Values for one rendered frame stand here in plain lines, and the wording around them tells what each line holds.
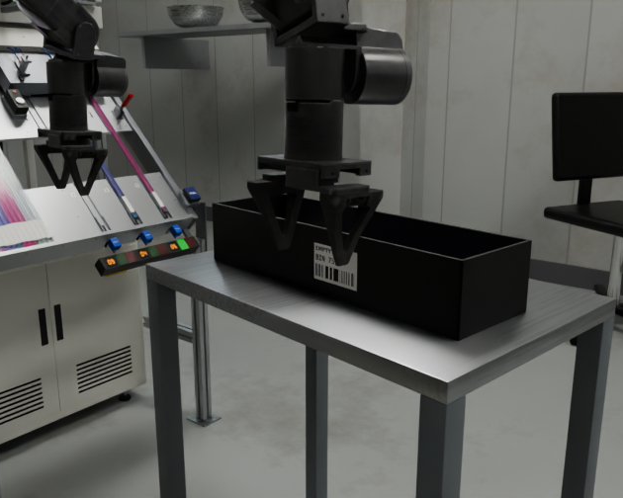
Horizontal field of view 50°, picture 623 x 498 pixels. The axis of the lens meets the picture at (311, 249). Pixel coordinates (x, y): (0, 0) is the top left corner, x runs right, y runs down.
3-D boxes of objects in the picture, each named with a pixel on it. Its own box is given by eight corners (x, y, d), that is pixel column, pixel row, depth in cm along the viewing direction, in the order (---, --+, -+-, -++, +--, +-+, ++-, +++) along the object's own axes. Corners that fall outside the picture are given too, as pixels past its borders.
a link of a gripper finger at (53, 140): (90, 190, 111) (88, 132, 109) (111, 195, 106) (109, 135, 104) (49, 193, 106) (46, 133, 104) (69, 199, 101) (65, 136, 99)
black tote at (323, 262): (214, 259, 130) (211, 203, 127) (281, 245, 141) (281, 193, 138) (458, 341, 89) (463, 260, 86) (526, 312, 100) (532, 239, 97)
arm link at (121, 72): (43, 9, 102) (76, 21, 98) (105, 18, 111) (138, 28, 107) (38, 87, 106) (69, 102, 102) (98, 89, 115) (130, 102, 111)
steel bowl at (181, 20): (236, 31, 459) (235, 8, 456) (194, 27, 429) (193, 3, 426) (198, 33, 483) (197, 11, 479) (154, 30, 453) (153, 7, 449)
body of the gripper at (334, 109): (303, 170, 72) (304, 100, 70) (373, 180, 64) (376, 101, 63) (254, 174, 67) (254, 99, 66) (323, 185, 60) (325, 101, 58)
